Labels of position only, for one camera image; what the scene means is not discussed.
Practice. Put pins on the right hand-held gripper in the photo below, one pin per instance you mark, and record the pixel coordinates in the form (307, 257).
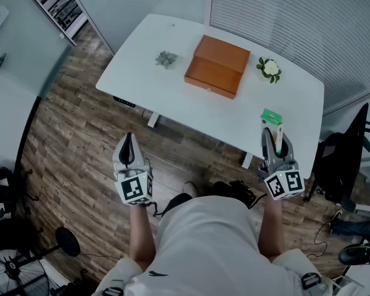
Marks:
(284, 180)

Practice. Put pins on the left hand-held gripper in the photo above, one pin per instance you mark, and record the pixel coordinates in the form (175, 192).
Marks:
(132, 187)

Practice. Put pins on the green and white bandages box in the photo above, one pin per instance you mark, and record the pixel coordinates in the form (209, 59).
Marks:
(272, 125)

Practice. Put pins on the orange box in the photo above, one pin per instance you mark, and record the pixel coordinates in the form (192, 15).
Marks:
(216, 68)

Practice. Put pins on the person's left forearm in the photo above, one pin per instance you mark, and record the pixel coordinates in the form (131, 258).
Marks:
(142, 236)

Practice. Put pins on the person's right forearm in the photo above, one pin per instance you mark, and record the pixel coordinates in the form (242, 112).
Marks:
(270, 230)

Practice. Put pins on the white table leg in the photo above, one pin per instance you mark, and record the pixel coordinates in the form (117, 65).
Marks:
(247, 160)
(154, 119)

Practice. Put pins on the black desk control panel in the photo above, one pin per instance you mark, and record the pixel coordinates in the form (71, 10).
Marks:
(124, 101)

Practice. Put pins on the black waist device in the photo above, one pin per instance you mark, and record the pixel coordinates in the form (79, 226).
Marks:
(239, 191)

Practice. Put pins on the black office chair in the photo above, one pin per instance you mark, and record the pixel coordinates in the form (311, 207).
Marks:
(339, 162)

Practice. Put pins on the white flower potted plant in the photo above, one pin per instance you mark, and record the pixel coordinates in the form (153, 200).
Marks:
(269, 68)

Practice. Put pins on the small green succulent plant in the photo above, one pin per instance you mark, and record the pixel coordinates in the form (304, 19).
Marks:
(165, 59)

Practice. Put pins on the black round stand base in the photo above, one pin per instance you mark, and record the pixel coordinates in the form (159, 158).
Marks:
(68, 241)

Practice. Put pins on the person's white shirt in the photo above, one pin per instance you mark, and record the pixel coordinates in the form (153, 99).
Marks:
(206, 248)

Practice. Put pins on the black chair with wheels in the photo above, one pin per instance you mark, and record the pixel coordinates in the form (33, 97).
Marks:
(3, 202)

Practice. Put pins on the shelf unit with items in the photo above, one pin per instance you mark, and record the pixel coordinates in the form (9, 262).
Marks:
(58, 5)

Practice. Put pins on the black floor fan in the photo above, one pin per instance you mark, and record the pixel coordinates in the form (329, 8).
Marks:
(15, 273)

